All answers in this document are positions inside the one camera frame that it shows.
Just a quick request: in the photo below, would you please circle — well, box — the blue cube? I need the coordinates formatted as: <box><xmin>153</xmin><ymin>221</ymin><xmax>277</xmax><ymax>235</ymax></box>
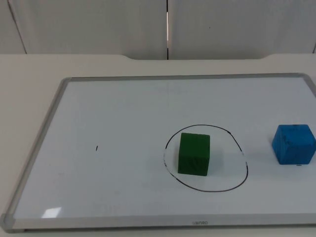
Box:
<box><xmin>272</xmin><ymin>124</ymin><xmax>316</xmax><ymax>165</ymax></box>

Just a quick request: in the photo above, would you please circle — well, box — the green cube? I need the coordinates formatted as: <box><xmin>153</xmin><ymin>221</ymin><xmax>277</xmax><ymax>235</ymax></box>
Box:
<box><xmin>177</xmin><ymin>132</ymin><xmax>211</xmax><ymax>177</ymax></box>

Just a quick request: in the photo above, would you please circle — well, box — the grey-framed whiteboard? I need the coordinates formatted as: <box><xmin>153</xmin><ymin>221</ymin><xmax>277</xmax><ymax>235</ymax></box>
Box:
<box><xmin>0</xmin><ymin>72</ymin><xmax>316</xmax><ymax>234</ymax></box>

